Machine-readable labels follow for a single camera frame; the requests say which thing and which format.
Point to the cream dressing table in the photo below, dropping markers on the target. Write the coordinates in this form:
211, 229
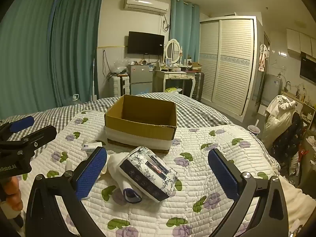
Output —
177, 75

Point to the yellow bag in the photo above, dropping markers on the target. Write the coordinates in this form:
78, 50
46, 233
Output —
172, 89

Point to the person's left hand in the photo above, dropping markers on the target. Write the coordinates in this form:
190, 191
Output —
14, 190

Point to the floral quilted bed cover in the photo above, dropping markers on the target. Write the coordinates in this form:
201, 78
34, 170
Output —
197, 140

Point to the white oval mirror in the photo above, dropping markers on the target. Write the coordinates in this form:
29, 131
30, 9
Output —
174, 50

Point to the clear plastic bag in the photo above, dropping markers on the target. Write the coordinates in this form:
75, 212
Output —
121, 68

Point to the grey gingham bedsheet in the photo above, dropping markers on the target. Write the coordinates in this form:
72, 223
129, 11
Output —
197, 113

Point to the white jacket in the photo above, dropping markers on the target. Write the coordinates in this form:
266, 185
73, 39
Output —
276, 118

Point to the cluttered kitchen shelf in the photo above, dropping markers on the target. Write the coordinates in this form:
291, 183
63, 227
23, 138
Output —
306, 111

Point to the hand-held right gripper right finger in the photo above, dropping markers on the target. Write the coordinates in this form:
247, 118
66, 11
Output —
223, 177

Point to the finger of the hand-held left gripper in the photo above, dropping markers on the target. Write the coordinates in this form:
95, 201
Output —
42, 134
22, 124

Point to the black wall television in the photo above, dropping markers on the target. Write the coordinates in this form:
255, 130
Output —
145, 43

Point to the brown box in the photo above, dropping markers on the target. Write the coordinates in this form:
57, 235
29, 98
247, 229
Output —
195, 66

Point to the white sock with blue cuff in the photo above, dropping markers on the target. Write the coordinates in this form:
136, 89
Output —
116, 165

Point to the silver small fridge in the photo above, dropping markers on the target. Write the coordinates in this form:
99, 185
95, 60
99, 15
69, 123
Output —
140, 76

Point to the black range hood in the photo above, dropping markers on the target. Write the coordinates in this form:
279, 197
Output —
307, 65

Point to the silver washing machine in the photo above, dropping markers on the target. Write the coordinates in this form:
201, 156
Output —
272, 88

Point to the white air conditioner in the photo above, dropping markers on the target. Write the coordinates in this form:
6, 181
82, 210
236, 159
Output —
145, 5

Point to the white louvred wardrobe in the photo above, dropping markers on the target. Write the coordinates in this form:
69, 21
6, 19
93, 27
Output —
232, 66

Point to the teal curtain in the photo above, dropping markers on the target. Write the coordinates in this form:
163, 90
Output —
76, 49
24, 54

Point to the dark floral garment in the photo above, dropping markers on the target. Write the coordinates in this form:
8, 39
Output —
288, 138

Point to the white wall cabinets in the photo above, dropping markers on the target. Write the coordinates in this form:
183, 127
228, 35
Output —
296, 40

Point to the clear water jug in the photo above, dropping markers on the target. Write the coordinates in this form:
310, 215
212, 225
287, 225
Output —
74, 99

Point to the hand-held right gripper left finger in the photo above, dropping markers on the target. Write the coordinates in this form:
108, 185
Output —
91, 172

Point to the plastic cup with straw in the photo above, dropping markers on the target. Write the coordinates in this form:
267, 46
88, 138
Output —
254, 129

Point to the hanging pink clothes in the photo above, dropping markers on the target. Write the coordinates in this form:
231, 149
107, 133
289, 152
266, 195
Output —
263, 58

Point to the white suitcase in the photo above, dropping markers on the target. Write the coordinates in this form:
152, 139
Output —
119, 86

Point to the dark suitcase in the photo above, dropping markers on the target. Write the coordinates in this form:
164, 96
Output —
198, 85

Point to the cardboard box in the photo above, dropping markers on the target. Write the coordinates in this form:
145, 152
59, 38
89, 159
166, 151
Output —
148, 128

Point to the light blue curtain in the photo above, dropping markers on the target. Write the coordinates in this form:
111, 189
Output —
184, 29

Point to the cream sock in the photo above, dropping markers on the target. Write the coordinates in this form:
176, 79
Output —
105, 169

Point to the small white tissue pack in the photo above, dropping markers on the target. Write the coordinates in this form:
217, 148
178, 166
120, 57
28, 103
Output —
91, 145

